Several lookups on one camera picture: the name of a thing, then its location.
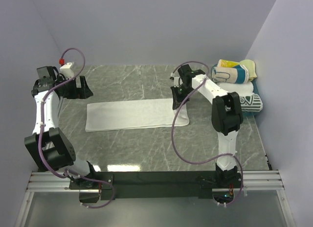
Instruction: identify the white terry towel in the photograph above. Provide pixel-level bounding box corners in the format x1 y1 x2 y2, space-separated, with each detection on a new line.
85 98 177 132

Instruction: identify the black white striped rolled towel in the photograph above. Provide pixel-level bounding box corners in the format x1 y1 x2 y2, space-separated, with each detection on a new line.
240 93 263 113

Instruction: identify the beige teal rolled towel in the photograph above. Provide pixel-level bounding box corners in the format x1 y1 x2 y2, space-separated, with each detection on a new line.
211 65 249 84

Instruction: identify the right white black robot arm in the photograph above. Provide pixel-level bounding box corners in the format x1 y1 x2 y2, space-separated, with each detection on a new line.
170 63 243 187

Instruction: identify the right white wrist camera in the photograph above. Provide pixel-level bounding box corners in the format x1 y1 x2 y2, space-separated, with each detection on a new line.
170 73 181 88

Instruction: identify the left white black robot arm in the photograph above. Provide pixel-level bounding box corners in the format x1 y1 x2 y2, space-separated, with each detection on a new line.
24 62 98 189

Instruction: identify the teal tray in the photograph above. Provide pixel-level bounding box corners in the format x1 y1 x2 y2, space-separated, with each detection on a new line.
211 65 259 116

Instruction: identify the yellow patterned rolled towel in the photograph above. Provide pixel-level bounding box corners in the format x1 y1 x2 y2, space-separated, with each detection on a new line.
217 59 240 68

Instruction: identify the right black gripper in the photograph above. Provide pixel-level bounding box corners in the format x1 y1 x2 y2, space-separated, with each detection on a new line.
170 84 193 111

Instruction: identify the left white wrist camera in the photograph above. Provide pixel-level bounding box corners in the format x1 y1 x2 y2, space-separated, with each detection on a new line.
59 58 75 79

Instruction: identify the pale yellow rolled towel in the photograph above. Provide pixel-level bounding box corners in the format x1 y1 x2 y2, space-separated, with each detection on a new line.
240 59 257 81

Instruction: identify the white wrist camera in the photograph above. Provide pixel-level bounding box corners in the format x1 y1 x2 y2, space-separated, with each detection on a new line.
170 73 181 88
59 58 75 79

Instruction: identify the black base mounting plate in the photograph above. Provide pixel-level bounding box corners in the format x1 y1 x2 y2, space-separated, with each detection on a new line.
69 169 243 203

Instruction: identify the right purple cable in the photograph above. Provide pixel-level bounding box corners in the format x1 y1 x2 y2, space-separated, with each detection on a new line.
171 61 244 206

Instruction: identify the aluminium rail frame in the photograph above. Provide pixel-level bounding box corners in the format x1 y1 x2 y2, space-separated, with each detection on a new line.
15 170 296 227

